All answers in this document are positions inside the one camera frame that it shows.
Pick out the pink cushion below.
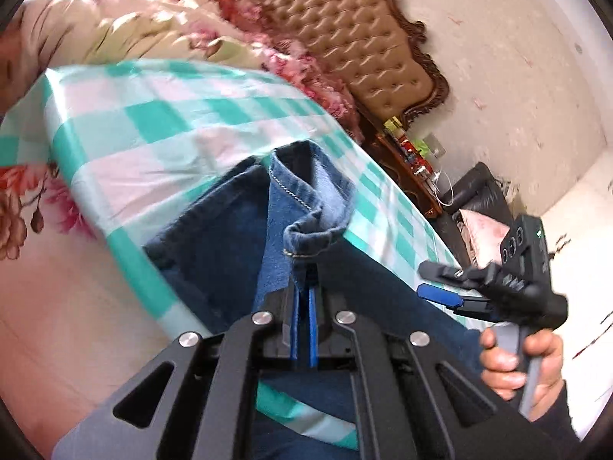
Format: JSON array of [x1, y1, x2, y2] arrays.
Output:
[[456, 208, 514, 265]]

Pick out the wooden nightstand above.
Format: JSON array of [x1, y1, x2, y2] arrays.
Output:
[[363, 123, 444, 219]]

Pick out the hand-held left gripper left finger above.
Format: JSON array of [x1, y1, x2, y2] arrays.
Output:
[[52, 288, 307, 460]]

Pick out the floral quilt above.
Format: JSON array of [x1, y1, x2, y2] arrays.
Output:
[[0, 0, 361, 141]]

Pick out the wall outlet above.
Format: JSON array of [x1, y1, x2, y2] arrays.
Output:
[[425, 133, 447, 160]]

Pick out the green white checkered bedsheet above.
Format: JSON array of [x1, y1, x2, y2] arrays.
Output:
[[0, 59, 480, 452]]

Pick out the white cable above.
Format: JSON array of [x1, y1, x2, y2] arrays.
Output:
[[433, 169, 457, 208]]

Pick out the brown tufted headboard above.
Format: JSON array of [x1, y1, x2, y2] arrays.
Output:
[[210, 0, 451, 131]]

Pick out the black armchair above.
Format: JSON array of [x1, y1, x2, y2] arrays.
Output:
[[438, 161, 517, 270]]

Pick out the person's right forearm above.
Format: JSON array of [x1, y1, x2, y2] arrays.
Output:
[[531, 378, 584, 444]]

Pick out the pink floral bedsheet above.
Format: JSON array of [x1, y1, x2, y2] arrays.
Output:
[[0, 162, 207, 458]]

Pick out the person's right hand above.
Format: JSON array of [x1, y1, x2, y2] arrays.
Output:
[[479, 327, 567, 423]]

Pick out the red box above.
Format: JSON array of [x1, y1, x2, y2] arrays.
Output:
[[397, 138, 428, 166]]

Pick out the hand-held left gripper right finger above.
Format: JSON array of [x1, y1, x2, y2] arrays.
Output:
[[306, 288, 575, 460]]

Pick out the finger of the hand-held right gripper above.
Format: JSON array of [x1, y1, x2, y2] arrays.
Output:
[[418, 260, 500, 294], [416, 283, 495, 321]]

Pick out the blue denim pants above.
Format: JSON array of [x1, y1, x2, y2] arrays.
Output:
[[143, 140, 485, 460]]

